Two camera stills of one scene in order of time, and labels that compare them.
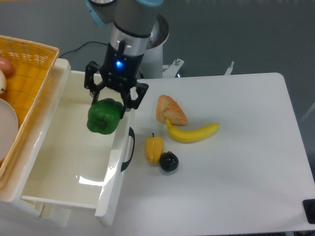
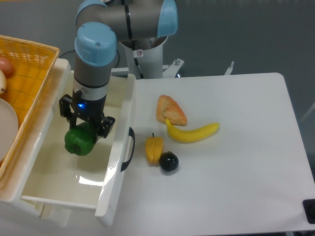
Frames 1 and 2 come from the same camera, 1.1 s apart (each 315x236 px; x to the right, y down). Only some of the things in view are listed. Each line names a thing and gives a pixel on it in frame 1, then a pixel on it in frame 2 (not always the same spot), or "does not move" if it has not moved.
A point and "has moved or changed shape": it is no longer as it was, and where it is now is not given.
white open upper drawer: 74,165 does not move
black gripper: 120,69 → 92,110
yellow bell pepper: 153,147 does not move
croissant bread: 168,107 does not move
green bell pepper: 104,116 has moved or changed shape
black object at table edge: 309,206 does not move
